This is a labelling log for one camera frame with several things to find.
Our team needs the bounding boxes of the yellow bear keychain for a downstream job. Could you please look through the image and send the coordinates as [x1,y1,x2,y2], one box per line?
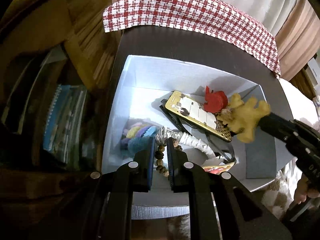
[217,93,271,144]

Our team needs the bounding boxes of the wooden bead bracelet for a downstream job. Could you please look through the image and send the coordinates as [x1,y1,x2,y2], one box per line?
[153,139,183,177]

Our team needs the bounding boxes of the person right hand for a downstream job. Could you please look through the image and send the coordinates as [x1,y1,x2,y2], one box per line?
[293,174,319,204]

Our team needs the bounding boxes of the white bed quilt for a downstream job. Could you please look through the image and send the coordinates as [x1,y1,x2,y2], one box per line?
[278,78,319,127]

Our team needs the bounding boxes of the stacked notebooks on shelf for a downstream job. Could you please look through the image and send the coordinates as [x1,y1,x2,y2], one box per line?
[43,85,87,170]

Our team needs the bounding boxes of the light blue paper box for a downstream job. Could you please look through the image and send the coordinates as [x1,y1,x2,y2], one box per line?
[102,55,292,191]

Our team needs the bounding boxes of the red felt ornament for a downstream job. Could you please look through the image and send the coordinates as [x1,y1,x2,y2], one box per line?
[204,86,228,114]

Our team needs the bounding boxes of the pink curtain right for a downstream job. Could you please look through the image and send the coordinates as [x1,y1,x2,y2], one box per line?
[276,0,319,81]

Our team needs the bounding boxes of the wooden desk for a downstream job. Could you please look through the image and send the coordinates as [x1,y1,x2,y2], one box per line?
[1,0,118,89]

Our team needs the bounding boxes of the red white checkered cloth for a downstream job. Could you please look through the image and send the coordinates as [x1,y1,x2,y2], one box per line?
[103,0,280,75]

